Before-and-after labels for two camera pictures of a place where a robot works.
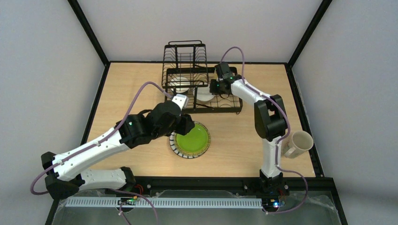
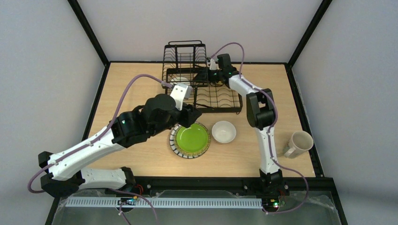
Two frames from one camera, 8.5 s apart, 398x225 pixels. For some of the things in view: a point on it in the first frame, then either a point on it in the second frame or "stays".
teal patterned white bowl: [180, 84] stays
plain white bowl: [203, 94] to [224, 131]
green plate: [195, 143] stays
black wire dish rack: [185, 72] stays
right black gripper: [214, 87] to [205, 75]
